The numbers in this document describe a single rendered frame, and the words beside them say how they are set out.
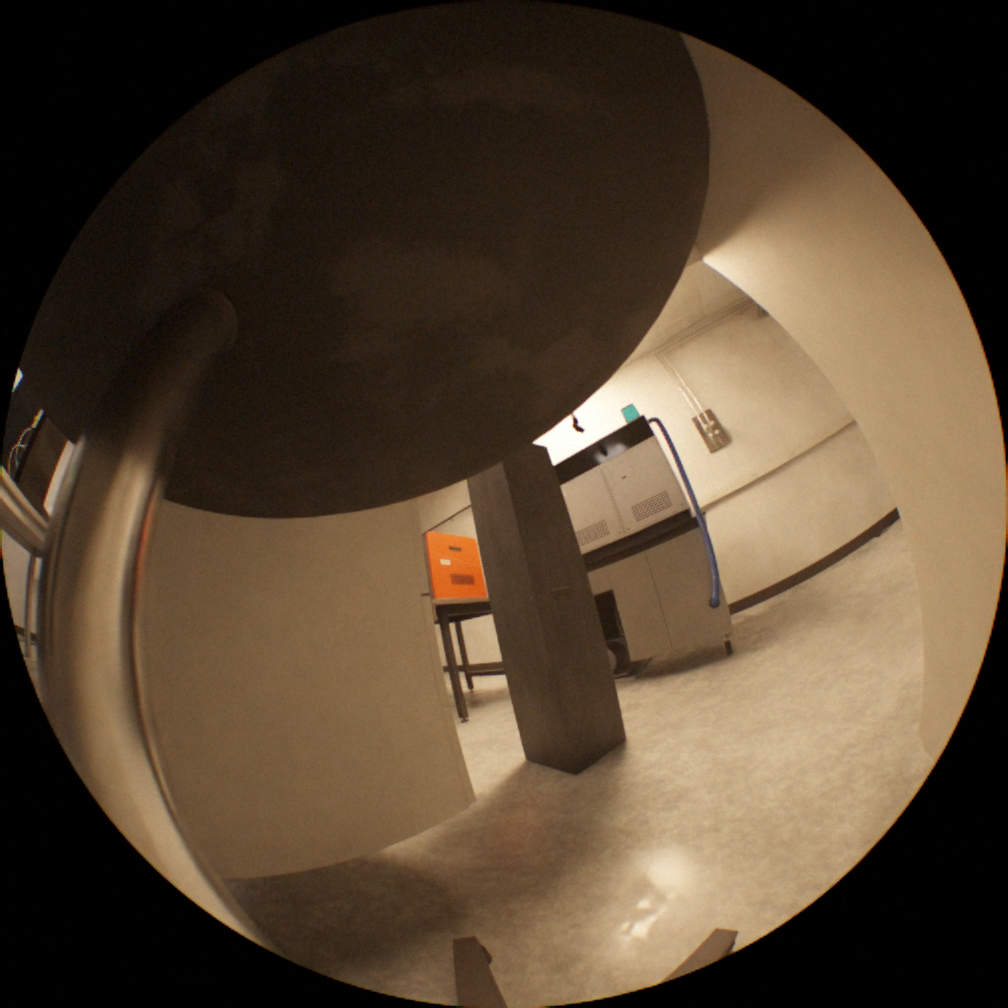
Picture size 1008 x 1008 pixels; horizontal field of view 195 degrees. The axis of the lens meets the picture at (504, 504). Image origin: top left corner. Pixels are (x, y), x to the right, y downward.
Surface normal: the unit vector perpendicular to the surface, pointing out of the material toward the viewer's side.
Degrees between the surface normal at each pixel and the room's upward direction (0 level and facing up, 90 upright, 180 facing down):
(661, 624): 90
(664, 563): 90
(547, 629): 90
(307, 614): 90
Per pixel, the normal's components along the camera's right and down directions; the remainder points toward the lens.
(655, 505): -0.63, -0.19
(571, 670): 0.52, -0.45
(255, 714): 0.74, -0.41
